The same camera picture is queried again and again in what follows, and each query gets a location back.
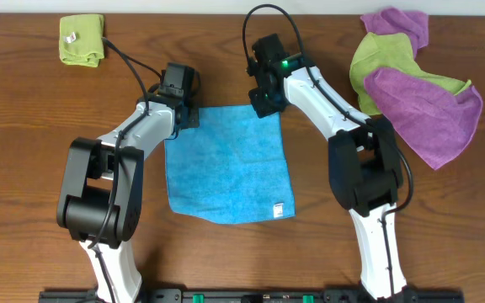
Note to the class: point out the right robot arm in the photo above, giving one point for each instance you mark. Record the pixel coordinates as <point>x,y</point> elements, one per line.
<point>365,167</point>

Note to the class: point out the folded green cloth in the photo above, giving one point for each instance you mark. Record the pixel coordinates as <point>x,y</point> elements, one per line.
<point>80,42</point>

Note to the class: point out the crumpled green cloth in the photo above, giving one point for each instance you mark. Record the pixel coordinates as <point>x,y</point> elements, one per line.
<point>394,51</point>

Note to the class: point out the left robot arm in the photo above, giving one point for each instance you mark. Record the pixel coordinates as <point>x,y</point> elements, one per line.
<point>102,187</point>

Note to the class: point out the blue microfiber cloth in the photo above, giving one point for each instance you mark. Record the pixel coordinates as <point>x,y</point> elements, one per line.
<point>231,169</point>

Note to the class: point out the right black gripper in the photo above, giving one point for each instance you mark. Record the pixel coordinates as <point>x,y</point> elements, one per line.
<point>262,106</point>

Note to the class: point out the large purple cloth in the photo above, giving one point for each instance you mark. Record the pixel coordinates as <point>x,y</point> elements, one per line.
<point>437,124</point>

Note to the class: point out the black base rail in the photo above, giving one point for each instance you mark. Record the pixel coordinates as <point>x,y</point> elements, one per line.
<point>334,295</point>

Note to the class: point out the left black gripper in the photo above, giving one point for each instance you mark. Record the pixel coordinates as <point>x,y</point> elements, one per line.
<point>190,116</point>

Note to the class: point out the upper purple cloth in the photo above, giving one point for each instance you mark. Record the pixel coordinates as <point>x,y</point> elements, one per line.
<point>389,21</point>

